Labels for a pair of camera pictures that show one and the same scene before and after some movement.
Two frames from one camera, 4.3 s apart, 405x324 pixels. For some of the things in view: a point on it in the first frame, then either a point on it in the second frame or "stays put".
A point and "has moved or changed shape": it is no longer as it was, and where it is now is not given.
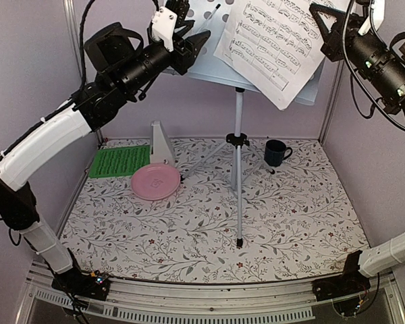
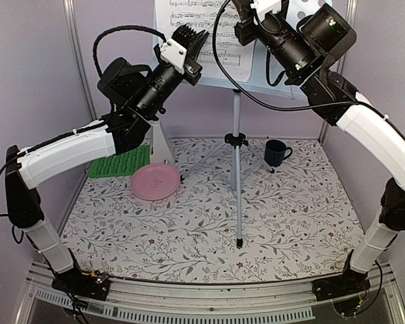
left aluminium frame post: (69, 7) stays put
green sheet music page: (117, 162) stays put
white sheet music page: (277, 46) has moved or changed shape
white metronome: (160, 149) stays put
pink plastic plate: (155, 181) stays put
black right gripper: (332, 47) -> (242, 32)
